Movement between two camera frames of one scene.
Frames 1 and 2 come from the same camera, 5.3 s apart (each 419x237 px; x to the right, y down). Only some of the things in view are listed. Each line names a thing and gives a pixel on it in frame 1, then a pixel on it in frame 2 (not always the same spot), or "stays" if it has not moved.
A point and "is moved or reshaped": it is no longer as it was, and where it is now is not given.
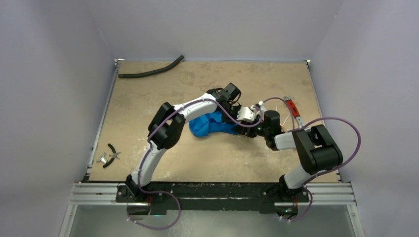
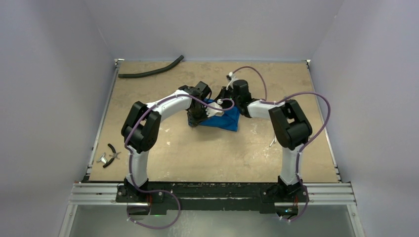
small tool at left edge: x=103 y=158 stays
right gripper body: x=268 y=119 -> x=227 y=97
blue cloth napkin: x=203 y=125 is moved or reshaped
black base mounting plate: x=250 y=197 stays
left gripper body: x=233 y=110 -> x=195 y=115
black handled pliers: x=114 y=155 stays
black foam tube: x=135 y=74 stays
